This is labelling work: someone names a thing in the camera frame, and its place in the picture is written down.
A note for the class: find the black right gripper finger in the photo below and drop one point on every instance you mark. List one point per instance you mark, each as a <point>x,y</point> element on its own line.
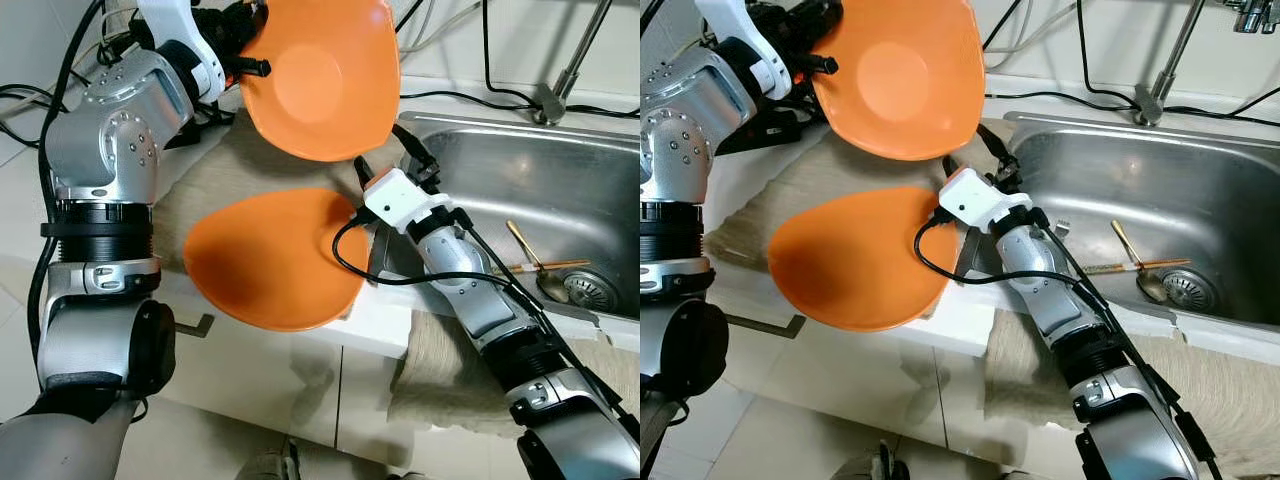
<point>366,176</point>
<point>418,160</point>
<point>1006,160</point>
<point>952,170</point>

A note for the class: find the orange plastic bowl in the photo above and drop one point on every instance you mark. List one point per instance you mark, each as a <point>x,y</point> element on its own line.
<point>320,80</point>
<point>900,80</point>

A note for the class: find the orange plastic plate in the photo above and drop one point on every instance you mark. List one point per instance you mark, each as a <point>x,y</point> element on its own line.
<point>270,260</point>
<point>850,260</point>

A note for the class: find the gold-toned metal spoon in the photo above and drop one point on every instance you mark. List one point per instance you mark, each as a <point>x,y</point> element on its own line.
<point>555,285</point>
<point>1152,285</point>

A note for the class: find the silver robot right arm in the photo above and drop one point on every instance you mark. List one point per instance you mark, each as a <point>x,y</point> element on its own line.
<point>480,300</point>
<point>1060,300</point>

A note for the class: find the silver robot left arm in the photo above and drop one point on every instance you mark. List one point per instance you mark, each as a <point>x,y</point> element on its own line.
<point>680,150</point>
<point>100,150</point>

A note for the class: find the steel kitchen faucet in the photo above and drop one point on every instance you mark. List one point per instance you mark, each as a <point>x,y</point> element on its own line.
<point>575,60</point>
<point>1170,60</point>

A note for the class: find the stainless steel sink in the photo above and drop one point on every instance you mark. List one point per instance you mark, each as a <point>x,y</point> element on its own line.
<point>1120,180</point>
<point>500,180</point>

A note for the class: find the beige woven placemat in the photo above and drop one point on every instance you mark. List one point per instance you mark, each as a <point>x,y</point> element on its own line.
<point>230,160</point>
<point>800,165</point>

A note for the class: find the beige hanging cloth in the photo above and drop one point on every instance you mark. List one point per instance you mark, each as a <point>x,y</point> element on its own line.
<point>430,370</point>
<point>1230,400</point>

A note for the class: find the round sink drain strainer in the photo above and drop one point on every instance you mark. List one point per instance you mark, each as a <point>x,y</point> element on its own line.
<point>1190,290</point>
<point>592,290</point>

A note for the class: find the grey robot right leg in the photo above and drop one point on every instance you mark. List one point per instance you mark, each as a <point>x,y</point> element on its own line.
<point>405,473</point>

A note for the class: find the grey robot leg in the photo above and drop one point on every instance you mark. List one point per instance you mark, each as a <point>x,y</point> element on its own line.
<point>405,473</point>
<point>880,462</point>
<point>270,460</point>

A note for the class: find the grey robot left leg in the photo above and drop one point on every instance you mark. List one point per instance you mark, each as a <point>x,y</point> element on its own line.
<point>880,462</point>
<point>270,460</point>

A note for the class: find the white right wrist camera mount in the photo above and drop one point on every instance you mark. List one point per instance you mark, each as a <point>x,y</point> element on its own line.
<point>405,200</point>
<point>980,198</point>

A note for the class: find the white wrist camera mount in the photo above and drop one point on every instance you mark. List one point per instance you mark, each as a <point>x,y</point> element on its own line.
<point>750,40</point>
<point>185,40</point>
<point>405,200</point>
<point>980,198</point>

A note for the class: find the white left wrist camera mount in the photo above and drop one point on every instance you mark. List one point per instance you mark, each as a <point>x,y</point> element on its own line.
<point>185,40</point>
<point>750,40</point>

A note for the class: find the chrome wall tap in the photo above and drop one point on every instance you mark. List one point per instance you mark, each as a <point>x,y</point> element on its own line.
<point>1250,15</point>

